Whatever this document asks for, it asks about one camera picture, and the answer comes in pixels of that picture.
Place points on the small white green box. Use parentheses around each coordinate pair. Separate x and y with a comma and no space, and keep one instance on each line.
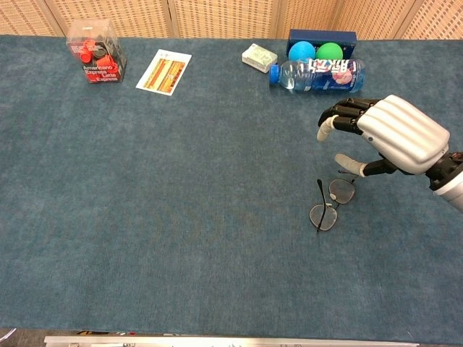
(258,56)

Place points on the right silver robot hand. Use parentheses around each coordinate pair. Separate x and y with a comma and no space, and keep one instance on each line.
(401,132)

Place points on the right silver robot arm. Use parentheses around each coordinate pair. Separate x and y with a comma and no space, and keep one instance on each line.
(454,191)

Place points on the green ball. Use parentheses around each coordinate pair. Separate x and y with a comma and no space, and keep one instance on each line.
(329,50)

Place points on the dark blue box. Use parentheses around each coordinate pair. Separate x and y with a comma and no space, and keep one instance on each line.
(322,36)

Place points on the clear box with red cups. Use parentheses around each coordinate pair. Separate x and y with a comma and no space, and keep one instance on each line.
(101,68)

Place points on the aluminium rail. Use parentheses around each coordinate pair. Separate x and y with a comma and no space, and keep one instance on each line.
(217,342)

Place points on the thin-framed eyeglasses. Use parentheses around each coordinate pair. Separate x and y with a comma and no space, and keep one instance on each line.
(341,191)

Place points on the white card with orange print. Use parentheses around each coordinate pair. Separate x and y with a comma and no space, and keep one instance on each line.
(162,72)

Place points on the plastic bottle with blue label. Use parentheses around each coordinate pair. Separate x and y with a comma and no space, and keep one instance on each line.
(325,77)

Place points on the woven rattan folding screen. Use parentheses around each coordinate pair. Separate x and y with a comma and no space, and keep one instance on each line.
(217,18)

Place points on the blue ball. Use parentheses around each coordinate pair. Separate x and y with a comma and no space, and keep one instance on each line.
(301,50)

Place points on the blue felt table mat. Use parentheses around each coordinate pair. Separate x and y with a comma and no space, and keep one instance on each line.
(181,217)

